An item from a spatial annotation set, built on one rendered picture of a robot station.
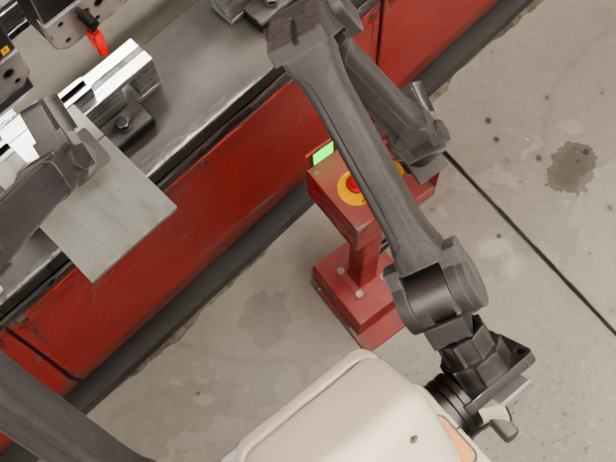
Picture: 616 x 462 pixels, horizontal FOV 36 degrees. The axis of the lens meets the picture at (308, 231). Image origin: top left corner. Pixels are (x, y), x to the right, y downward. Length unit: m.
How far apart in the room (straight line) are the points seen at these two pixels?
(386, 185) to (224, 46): 0.72
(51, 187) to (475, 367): 0.58
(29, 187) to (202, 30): 0.71
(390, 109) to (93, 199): 0.51
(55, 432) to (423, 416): 0.39
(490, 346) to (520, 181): 1.47
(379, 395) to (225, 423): 1.42
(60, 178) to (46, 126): 0.12
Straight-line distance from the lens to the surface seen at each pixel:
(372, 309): 2.36
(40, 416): 1.00
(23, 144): 1.63
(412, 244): 1.16
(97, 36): 1.44
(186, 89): 1.76
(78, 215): 1.55
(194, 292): 2.47
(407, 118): 1.41
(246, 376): 2.45
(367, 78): 1.30
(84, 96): 1.65
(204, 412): 2.45
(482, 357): 1.21
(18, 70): 1.44
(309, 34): 1.12
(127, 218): 1.53
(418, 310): 1.19
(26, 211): 1.16
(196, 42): 1.80
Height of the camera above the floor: 2.40
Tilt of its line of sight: 70 degrees down
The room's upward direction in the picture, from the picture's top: 4 degrees counter-clockwise
